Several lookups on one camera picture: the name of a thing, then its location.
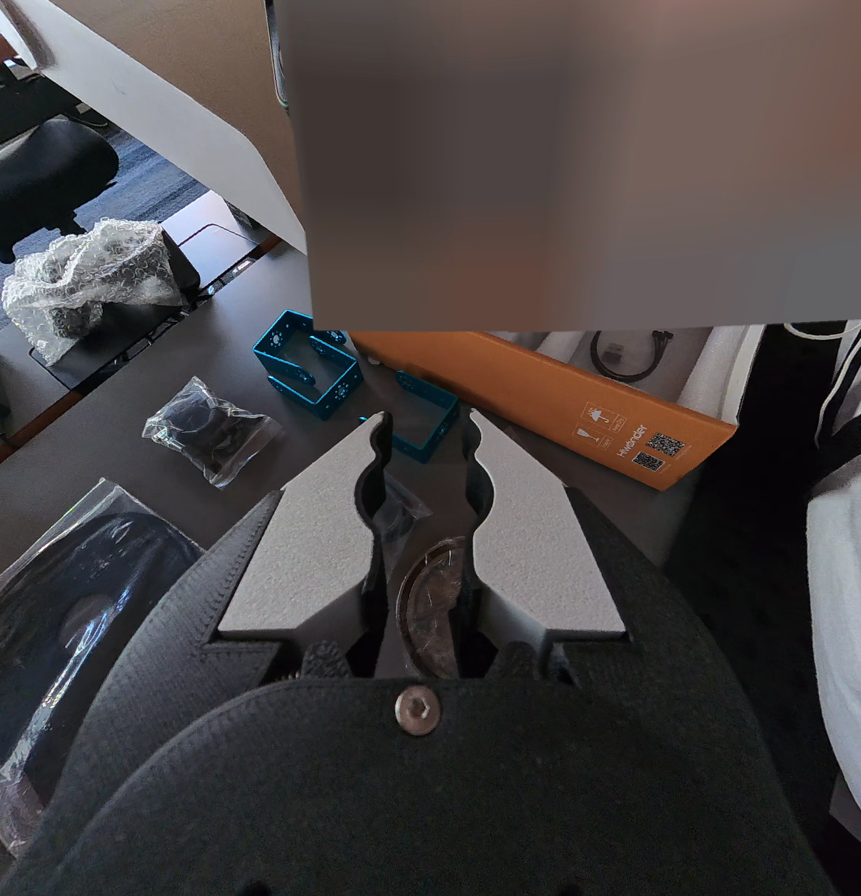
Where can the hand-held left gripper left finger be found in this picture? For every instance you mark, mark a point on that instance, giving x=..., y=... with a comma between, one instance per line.
x=297, y=560

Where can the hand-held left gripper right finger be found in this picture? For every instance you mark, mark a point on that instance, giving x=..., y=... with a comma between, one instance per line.
x=549, y=560

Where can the orange cardboard box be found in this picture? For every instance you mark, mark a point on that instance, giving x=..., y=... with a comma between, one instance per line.
x=542, y=392

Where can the bubble wrap bundle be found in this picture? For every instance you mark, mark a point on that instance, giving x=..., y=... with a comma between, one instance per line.
x=87, y=280

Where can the desk with wooden edge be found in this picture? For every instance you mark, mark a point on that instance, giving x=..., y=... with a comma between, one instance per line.
x=199, y=206

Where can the plastic-wrapped round disc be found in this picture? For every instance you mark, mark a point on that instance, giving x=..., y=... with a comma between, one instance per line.
x=430, y=602

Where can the clear bag of black parts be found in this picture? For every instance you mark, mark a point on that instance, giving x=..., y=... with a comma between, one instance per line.
x=206, y=427

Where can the small usb dongle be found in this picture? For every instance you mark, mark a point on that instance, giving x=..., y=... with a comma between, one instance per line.
x=617, y=350

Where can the large clear bag black item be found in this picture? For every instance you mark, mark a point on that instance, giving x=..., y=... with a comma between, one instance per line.
x=66, y=616

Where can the white foam insert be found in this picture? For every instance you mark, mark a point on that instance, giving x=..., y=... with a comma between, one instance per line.
x=703, y=371

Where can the black office chair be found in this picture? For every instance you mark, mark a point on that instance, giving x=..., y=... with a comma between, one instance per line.
x=45, y=175

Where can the blue double metal bracket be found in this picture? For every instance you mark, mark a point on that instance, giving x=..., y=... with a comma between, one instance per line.
x=332, y=399

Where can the blue metal U bracket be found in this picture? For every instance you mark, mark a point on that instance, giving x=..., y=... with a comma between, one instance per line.
x=430, y=437

